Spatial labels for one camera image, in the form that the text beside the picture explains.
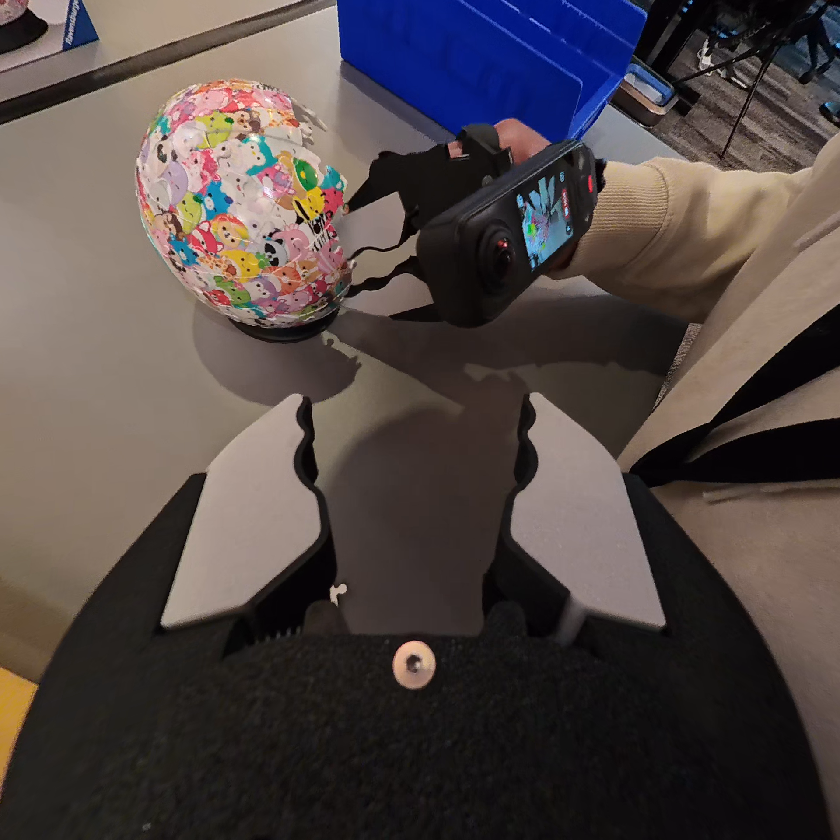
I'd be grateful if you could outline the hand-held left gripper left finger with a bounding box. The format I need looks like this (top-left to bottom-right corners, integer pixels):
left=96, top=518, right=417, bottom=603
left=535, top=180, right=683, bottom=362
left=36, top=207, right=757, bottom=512
left=161, top=394, right=338, bottom=634

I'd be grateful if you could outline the person's right forearm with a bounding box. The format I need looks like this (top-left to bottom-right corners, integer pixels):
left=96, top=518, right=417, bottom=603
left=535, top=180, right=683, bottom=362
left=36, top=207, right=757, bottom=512
left=552, top=155, right=821, bottom=325

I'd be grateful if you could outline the black lanyard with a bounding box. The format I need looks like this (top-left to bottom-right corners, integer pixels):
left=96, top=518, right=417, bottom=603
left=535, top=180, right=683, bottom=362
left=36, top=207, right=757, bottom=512
left=630, top=302, right=840, bottom=488

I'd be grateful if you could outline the yellow plastic bin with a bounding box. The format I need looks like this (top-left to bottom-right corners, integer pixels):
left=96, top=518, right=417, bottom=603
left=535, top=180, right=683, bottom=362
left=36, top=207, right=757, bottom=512
left=0, top=667, right=39, bottom=788

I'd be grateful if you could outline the person's right hand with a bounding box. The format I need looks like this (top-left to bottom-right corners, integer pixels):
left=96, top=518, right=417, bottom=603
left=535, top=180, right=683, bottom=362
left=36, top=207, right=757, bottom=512
left=493, top=119, right=607, bottom=277

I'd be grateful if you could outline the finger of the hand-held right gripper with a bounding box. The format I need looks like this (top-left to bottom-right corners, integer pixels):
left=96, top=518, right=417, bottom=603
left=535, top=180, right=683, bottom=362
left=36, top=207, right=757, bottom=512
left=344, top=247, right=445, bottom=324
left=344, top=149, right=427, bottom=217

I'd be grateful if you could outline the colourful puzzle ball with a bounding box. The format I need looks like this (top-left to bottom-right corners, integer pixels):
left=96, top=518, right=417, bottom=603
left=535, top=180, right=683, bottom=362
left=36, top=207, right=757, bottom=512
left=136, top=79, right=353, bottom=326

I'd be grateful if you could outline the blue plastic bin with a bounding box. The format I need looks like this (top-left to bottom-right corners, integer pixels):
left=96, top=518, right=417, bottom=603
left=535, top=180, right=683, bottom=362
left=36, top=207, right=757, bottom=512
left=338, top=0, right=648, bottom=143

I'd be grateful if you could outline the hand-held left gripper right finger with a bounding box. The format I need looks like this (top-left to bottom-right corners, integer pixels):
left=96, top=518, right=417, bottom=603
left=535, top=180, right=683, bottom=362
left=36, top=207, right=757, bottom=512
left=483, top=392, right=669, bottom=636

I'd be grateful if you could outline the beige hoodie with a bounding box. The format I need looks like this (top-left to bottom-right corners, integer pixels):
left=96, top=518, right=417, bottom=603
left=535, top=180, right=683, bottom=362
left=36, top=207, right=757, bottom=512
left=617, top=132, right=840, bottom=840

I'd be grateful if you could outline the black ball stand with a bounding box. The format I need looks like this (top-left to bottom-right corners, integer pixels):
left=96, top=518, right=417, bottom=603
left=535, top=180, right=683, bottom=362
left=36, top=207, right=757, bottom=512
left=234, top=310, right=342, bottom=345

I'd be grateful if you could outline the puzzle box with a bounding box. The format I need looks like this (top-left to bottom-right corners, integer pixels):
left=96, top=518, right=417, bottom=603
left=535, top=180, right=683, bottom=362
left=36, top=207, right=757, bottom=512
left=0, top=0, right=101, bottom=57

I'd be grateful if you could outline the black office chair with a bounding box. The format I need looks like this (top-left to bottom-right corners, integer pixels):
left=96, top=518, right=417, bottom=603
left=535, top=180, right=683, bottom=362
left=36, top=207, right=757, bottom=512
left=650, top=0, right=840, bottom=158

